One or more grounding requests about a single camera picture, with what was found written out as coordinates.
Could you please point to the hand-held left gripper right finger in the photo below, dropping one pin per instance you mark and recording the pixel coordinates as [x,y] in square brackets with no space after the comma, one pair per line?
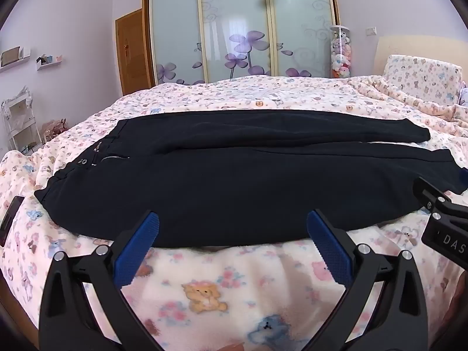
[327,243]

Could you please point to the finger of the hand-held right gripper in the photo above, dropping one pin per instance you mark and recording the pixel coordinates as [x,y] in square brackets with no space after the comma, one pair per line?
[464,181]
[431,193]

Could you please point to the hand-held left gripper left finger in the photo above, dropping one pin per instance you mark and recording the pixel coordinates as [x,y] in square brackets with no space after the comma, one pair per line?
[140,243]

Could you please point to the black pants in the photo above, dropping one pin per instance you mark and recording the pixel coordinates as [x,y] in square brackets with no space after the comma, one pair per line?
[237,190]

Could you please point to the lavender pillow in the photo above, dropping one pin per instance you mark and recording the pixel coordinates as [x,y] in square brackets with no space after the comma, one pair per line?
[464,95]

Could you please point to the bear print blanket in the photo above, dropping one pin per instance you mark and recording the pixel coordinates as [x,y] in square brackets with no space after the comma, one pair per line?
[219,281]

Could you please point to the bear print pillow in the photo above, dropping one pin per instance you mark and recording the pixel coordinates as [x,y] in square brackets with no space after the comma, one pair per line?
[420,76]

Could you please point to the black flat device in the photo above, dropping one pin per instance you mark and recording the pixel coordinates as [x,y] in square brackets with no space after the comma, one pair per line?
[9,219]

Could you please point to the beige headboard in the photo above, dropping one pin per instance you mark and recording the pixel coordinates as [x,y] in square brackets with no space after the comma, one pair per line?
[420,45]

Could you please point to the clear tube of plush toys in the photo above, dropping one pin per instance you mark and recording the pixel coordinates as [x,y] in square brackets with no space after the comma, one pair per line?
[340,53]

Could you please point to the white storage rack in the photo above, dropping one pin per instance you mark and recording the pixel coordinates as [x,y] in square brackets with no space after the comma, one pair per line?
[20,120]

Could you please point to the wooden door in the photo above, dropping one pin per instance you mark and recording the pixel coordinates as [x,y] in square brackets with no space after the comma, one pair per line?
[132,53]

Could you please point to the floral glass sliding wardrobe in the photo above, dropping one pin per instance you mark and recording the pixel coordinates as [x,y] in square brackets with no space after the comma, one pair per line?
[234,25]

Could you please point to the white wall socket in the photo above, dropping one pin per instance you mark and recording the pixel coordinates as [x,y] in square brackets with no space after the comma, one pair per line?
[371,31]

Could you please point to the white wall shelf with trinkets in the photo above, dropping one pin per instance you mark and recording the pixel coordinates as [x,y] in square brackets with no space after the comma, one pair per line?
[49,62]

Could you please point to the white wall shelf with frame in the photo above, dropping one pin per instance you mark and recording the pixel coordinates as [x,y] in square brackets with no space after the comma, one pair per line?
[12,58]

